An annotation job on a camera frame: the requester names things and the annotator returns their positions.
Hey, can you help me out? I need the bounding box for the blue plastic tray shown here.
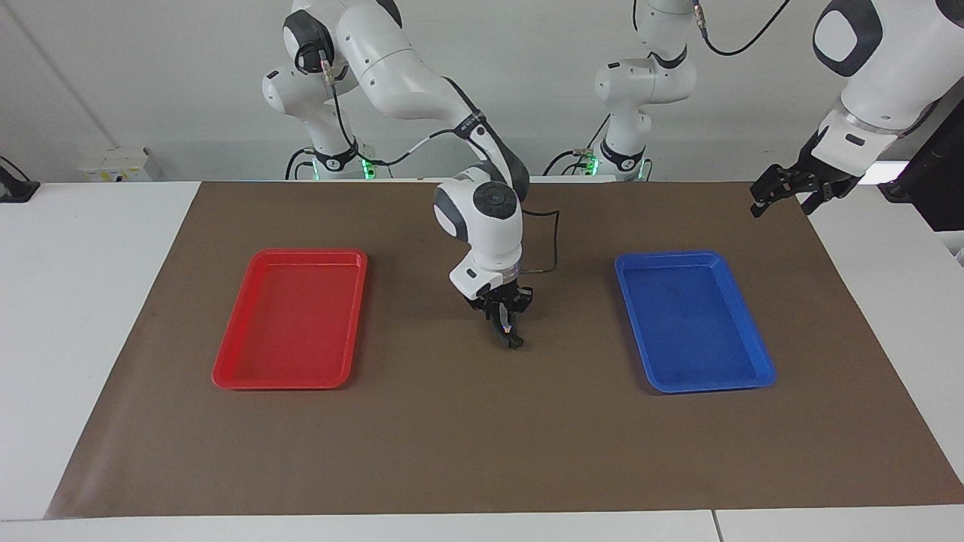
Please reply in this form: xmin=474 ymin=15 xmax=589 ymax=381
xmin=614 ymin=251 xmax=777 ymax=394

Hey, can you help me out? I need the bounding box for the red plastic tray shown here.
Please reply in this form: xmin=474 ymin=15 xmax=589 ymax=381
xmin=212 ymin=249 xmax=369 ymax=391

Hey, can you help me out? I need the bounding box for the black clamp device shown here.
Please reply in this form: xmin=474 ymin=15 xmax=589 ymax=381
xmin=0 ymin=156 xmax=41 ymax=203

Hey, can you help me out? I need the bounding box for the black base cable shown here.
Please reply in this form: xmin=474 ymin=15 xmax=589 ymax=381
xmin=284 ymin=147 xmax=319 ymax=181
xmin=544 ymin=113 xmax=612 ymax=178

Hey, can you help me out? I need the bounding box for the brown table mat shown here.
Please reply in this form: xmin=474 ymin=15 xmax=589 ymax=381
xmin=44 ymin=181 xmax=964 ymax=520

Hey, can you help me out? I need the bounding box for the white wall socket box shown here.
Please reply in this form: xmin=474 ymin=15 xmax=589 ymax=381
xmin=78 ymin=147 xmax=153 ymax=183

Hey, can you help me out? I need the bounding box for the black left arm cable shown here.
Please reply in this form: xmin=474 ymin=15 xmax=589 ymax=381
xmin=693 ymin=0 xmax=796 ymax=60

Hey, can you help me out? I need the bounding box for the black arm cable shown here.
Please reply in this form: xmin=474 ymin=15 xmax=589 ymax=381
xmin=320 ymin=53 xmax=562 ymax=273
xmin=693 ymin=0 xmax=796 ymax=60

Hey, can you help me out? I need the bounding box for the curved black brake pad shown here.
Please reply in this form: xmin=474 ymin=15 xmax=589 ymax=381
xmin=493 ymin=320 xmax=526 ymax=352

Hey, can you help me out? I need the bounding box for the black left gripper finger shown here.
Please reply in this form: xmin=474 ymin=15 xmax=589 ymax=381
xmin=801 ymin=182 xmax=854 ymax=217
xmin=749 ymin=166 xmax=798 ymax=220

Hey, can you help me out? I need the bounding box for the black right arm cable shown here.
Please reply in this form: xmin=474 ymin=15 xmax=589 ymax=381
xmin=320 ymin=53 xmax=562 ymax=273

